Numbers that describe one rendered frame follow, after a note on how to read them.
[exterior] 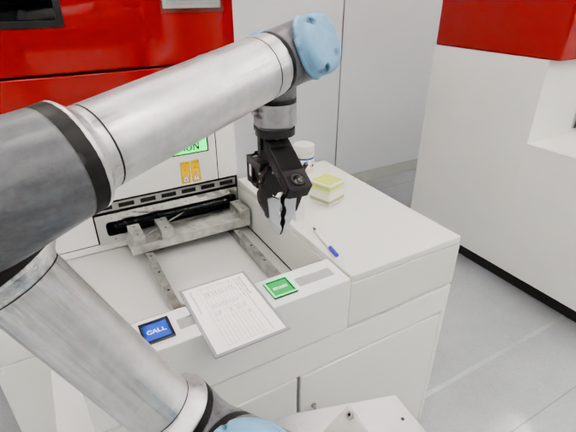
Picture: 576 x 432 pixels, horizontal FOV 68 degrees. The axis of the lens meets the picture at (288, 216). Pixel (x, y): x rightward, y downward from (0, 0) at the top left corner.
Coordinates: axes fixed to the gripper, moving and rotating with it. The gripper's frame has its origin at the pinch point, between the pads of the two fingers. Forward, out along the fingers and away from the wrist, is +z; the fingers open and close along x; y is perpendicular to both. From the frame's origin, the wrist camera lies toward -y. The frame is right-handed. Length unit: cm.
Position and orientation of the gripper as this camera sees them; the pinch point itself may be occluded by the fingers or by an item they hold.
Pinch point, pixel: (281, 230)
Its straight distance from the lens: 82.8
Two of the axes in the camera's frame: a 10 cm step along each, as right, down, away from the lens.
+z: 0.0, 8.8, 4.7
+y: -4.9, -4.1, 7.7
